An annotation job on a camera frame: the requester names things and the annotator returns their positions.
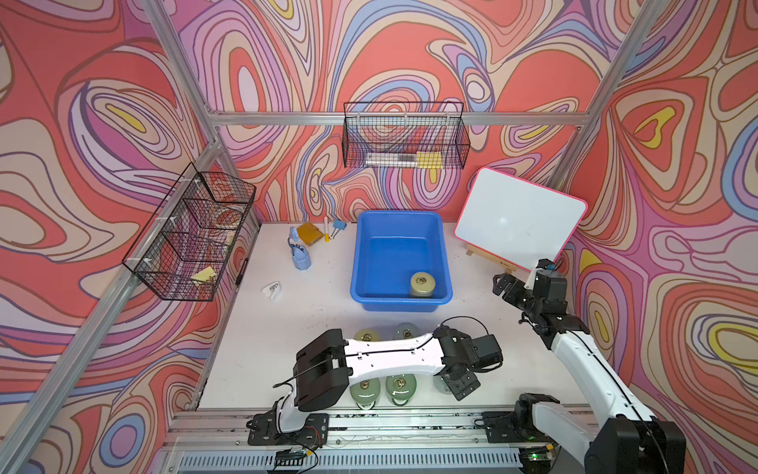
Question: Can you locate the blue plastic basket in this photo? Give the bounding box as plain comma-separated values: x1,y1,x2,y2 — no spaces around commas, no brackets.
351,211,454,312

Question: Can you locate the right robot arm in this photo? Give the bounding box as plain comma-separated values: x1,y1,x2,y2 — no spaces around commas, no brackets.
493,269,686,473

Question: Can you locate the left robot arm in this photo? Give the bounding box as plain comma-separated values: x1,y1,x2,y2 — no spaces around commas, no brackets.
246,324,503,450

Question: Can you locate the yellow item in back basket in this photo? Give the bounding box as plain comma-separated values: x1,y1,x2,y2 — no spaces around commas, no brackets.
416,151,445,170

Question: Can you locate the white tube in back basket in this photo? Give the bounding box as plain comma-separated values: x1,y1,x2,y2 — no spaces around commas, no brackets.
364,152,418,168

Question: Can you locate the yellow sponge in left basket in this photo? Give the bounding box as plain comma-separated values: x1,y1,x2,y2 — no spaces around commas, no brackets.
191,266,217,284

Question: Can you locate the wooden easel stand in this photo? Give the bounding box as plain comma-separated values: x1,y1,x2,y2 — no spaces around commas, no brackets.
466,243,518,275

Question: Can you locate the blue binder clip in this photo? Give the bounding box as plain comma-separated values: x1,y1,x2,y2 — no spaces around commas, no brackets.
331,220,347,239

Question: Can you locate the white yellow marker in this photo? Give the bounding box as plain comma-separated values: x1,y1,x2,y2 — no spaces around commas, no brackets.
323,215,331,242

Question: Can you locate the yellow leather wallet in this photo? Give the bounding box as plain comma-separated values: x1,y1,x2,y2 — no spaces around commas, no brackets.
296,222,324,246

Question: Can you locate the white plastic clip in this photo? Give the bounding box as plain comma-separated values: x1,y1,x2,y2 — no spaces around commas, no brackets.
262,282,281,300

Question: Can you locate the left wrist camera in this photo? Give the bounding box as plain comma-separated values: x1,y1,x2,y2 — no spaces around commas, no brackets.
473,334,503,373

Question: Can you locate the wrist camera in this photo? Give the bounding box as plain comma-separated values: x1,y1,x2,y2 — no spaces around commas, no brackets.
529,259,557,286
473,334,503,373

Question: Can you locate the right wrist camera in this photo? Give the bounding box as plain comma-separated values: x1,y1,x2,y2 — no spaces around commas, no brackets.
529,259,557,286

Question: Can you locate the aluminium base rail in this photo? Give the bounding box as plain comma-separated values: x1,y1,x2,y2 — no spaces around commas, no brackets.
148,407,584,473

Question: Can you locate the white board pink frame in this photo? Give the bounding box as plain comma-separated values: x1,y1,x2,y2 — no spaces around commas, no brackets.
454,168,588,270

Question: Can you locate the black wire basket back wall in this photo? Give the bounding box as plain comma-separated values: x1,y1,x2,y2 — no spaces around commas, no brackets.
341,99,471,169

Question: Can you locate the black wire basket wall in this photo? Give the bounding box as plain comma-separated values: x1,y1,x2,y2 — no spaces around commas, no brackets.
122,164,257,302
341,99,471,169

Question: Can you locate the black wire basket left wall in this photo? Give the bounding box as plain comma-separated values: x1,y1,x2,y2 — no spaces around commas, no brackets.
122,164,257,302

